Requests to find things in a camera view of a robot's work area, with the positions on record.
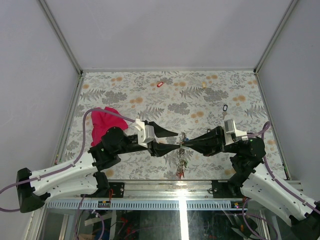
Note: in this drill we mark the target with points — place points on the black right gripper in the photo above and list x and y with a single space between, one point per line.
207 144

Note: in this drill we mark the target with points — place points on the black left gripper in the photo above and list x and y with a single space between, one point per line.
156 149

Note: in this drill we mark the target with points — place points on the large metal keyring with keys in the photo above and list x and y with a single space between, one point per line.
182 162

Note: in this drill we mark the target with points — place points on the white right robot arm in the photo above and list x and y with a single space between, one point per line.
254 179

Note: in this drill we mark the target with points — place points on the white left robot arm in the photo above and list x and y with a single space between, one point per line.
85 175

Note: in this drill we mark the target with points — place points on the black tag with key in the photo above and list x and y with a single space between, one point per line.
224 111

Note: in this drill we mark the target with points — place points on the crumpled pink cloth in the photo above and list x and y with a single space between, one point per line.
102 122

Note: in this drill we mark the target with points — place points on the yellow key tag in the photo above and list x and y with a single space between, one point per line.
203 85

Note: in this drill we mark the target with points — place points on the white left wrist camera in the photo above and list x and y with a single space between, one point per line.
145 133

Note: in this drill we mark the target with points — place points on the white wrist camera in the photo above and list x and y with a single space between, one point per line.
232 134
145 133

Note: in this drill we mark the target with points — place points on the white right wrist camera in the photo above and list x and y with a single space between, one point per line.
232 134

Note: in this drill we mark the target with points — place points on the aluminium front rail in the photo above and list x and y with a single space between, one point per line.
158 195

